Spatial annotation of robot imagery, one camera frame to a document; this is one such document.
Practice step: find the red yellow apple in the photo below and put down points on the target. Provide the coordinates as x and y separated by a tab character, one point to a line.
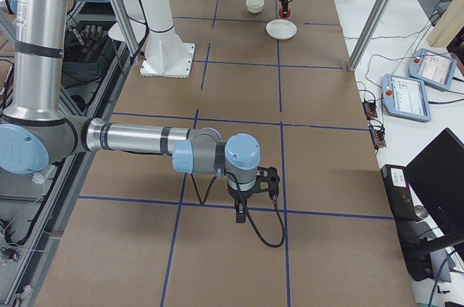
284	14

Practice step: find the white bowl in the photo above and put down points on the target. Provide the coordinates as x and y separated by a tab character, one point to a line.
254	6

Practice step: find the white round plate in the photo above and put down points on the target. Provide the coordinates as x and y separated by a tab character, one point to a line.
280	29

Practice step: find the brown paper table cover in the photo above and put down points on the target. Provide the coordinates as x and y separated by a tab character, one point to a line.
142	234

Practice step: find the orange connector board far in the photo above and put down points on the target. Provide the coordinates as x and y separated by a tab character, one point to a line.
369	105

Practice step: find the orange connector board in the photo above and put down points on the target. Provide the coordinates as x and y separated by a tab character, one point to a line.
377	134
369	105

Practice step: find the orange connector board near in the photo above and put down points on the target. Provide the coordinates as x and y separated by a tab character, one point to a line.
377	134

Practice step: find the near blue teach pendant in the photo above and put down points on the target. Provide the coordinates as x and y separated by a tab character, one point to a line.
405	97

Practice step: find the blue teach pendant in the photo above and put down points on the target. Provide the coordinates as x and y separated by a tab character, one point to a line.
434	69
405	97

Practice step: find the far blue teach pendant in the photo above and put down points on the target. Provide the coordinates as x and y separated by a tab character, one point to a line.
434	69

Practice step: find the black desktop box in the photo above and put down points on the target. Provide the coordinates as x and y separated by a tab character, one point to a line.
414	233

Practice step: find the black monitor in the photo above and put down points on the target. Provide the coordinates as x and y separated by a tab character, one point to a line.
436	176

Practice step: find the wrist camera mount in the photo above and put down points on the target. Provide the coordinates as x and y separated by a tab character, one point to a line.
267	181

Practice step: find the aluminium frame post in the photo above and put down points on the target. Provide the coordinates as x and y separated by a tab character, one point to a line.
366	35

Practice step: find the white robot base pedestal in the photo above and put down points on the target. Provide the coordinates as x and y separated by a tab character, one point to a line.
165	53

